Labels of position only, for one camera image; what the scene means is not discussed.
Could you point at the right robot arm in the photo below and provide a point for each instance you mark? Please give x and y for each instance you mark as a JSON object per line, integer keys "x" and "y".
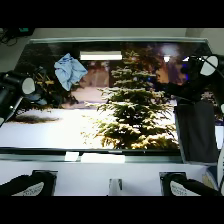
{"x": 186, "y": 90}

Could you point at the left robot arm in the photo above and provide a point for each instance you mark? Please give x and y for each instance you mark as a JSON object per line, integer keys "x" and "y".
{"x": 12, "y": 89}

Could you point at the light blue garment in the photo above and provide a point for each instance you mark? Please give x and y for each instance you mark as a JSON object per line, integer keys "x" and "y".
{"x": 69, "y": 71}

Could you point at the dark grey garment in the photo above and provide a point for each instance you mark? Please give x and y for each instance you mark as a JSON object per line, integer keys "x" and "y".
{"x": 196, "y": 133}

